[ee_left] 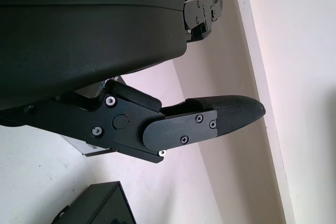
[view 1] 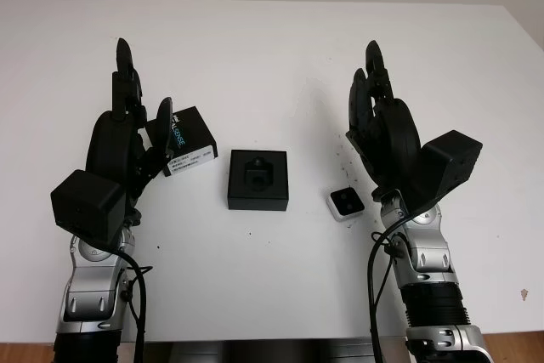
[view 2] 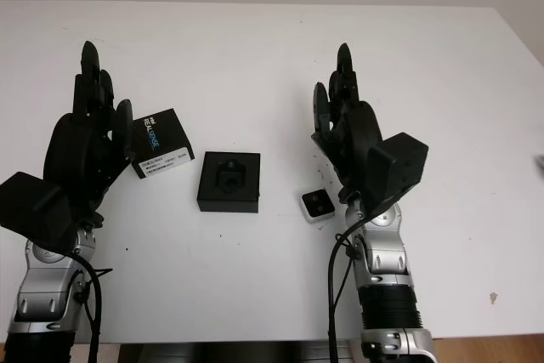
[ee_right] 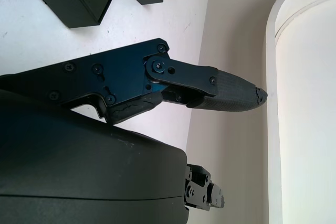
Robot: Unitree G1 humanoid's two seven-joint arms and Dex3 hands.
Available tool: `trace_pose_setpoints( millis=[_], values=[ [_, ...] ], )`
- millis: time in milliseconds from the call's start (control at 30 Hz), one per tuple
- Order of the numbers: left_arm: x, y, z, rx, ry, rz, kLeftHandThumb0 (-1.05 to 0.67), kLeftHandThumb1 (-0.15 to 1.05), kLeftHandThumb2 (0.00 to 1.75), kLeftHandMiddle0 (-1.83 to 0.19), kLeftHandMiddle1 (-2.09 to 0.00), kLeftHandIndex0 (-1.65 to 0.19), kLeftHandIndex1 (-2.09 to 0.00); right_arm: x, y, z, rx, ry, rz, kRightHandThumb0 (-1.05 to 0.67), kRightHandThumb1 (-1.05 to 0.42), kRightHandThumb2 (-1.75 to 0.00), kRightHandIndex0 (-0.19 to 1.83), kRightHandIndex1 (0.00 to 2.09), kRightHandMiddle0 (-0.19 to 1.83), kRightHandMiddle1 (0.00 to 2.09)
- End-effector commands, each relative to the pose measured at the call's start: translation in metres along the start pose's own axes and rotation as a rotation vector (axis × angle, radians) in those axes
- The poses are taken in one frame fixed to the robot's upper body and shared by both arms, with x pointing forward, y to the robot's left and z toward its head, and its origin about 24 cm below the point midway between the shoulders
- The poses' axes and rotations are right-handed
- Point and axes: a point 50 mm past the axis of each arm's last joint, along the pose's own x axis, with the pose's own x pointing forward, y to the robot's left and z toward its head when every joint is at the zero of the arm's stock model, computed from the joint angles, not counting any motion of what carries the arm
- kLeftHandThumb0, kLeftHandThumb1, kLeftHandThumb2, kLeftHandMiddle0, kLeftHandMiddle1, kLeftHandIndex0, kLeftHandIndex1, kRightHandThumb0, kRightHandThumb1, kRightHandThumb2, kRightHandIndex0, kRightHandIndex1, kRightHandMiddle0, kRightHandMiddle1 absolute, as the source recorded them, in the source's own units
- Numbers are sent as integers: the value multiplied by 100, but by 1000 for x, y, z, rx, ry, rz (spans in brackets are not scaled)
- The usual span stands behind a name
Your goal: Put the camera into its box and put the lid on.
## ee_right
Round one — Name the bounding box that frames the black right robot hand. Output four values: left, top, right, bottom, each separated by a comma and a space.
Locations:
0, 37, 269, 224

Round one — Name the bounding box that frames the white round container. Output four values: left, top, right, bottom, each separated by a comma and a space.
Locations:
264, 0, 336, 224

